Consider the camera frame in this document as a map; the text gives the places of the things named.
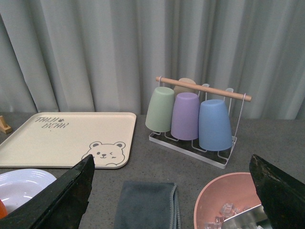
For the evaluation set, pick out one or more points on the light green cup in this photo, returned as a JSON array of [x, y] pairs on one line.
[[160, 110]]

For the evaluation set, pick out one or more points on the purple cup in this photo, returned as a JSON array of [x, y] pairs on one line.
[[185, 116]]

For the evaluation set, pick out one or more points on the pink bowl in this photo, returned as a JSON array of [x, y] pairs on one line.
[[237, 188]]

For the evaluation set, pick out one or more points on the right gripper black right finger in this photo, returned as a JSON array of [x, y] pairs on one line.
[[282, 196]]

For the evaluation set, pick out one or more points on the beige bear tray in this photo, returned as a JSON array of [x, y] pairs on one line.
[[62, 139]]

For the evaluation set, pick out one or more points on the beige cup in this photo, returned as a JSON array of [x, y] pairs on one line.
[[181, 89]]

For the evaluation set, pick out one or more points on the wooden dish rack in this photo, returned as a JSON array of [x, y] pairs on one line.
[[4, 127]]

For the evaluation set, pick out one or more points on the grey curtain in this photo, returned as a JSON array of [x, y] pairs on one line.
[[104, 55]]

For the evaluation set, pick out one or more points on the ice cubes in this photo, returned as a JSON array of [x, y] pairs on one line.
[[228, 210]]

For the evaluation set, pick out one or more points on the white plate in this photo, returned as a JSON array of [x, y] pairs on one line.
[[19, 186]]

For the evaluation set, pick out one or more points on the blue cup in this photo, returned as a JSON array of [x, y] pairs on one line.
[[214, 126]]

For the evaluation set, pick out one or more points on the grey cloth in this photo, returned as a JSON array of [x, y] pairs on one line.
[[148, 205]]

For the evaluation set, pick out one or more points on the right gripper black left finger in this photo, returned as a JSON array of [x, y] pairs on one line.
[[60, 205]]

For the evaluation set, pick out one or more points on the orange fruit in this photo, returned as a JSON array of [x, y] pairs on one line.
[[3, 210]]

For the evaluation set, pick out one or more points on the metal scoop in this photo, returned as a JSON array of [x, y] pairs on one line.
[[253, 218]]

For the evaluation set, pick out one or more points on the white cup rack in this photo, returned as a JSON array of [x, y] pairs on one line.
[[191, 148]]

